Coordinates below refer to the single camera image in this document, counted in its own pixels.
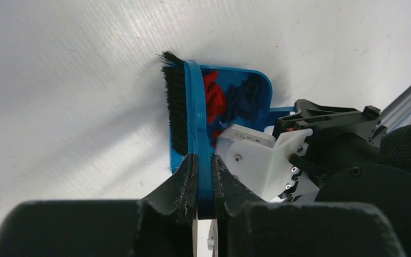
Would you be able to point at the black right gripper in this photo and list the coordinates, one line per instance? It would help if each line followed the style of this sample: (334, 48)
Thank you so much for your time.
(328, 122)

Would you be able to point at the red paper scrap near brush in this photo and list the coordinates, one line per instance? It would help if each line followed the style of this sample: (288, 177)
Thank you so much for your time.
(215, 135)

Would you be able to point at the red paper scrap top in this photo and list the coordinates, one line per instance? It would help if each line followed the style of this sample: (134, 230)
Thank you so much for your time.
(216, 103)

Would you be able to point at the blue plastic dustpan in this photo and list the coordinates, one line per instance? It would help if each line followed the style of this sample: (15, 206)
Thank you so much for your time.
(264, 115)

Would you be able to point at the blue hand brush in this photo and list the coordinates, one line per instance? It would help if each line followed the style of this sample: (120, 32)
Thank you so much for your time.
(186, 103)

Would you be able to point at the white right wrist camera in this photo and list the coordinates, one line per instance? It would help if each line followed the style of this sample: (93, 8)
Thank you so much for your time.
(261, 162)

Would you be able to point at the dark blue scrap top left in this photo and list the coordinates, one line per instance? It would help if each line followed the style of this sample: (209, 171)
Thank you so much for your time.
(242, 99)

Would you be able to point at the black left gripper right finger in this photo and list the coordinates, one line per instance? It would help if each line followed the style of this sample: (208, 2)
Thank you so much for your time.
(246, 225)

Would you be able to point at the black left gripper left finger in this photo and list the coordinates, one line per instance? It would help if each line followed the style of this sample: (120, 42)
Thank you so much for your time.
(160, 224)

